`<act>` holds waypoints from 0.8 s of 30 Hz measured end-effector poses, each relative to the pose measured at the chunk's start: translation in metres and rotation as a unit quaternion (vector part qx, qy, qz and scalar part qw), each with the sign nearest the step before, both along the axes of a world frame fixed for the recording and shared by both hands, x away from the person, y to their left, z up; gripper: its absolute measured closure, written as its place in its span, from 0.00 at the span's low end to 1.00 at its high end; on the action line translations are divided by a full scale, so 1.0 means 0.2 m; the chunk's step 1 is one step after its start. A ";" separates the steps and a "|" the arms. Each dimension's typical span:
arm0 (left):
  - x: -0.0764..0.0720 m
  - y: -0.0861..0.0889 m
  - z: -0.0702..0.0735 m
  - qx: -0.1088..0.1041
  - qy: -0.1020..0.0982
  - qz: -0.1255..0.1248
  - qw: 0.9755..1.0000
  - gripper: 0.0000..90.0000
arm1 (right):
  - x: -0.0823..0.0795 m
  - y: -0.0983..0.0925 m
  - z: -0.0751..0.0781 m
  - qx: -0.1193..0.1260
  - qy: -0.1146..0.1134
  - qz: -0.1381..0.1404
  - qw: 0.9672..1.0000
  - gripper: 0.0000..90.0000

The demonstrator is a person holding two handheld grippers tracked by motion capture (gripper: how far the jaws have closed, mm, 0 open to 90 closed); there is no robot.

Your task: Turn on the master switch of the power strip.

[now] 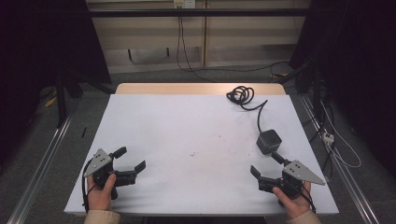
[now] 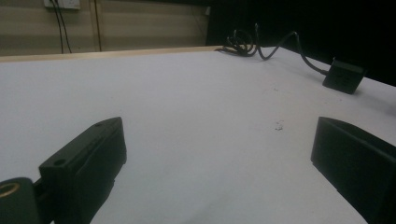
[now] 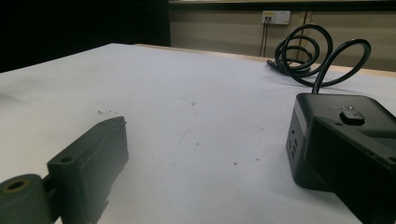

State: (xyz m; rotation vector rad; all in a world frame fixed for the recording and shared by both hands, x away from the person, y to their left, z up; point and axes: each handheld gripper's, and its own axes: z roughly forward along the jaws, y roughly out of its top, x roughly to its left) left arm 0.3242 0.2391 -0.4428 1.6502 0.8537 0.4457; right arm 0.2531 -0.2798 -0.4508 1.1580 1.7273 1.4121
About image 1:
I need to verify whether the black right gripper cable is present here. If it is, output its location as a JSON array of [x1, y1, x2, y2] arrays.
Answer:
[[297, 186, 318, 215]]

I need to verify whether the person's left hand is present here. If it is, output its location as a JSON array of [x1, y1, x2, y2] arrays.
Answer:
[[86, 173, 118, 212]]

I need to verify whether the person's right hand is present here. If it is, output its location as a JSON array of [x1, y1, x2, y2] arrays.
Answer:
[[272, 181, 313, 220]]

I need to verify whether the white table cover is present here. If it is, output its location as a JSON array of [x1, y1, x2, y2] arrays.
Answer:
[[64, 93, 340, 217]]

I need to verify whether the white floor cable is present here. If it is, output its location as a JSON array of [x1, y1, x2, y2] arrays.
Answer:
[[319, 100, 362, 169]]

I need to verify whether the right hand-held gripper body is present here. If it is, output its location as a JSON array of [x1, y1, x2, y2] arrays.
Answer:
[[258, 159, 327, 201]]

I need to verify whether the black hanging wall cable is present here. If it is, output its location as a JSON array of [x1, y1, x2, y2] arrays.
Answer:
[[176, 7, 291, 84]]

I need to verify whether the black cube power adapter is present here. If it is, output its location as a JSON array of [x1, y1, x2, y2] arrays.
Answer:
[[255, 129, 283, 156]]

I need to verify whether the black horizontal metal bar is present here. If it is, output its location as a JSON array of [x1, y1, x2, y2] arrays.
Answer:
[[88, 7, 312, 19]]

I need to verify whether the black metal stand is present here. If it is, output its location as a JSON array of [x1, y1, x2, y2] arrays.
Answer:
[[55, 69, 68, 129], [275, 59, 326, 132]]

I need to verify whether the white plug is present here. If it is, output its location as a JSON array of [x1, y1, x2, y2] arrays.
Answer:
[[321, 131, 336, 146]]

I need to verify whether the aluminium floor rail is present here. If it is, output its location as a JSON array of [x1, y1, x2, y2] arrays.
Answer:
[[299, 93, 381, 224], [6, 114, 77, 224]]

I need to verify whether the white wall socket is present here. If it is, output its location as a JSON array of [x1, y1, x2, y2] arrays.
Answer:
[[173, 0, 197, 9]]

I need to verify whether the black coiled adapter cable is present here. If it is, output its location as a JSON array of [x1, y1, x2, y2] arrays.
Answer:
[[225, 85, 269, 133]]

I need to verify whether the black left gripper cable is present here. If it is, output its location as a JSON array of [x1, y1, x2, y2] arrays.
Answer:
[[80, 158, 97, 215]]

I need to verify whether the black curtain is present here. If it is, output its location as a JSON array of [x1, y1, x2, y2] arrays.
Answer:
[[0, 0, 112, 175], [289, 0, 396, 171]]

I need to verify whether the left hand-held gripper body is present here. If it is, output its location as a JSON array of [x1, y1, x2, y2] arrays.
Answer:
[[83, 147, 138, 201]]

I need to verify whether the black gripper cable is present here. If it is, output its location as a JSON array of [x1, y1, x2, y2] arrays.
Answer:
[[80, 158, 97, 215], [297, 186, 318, 215]]

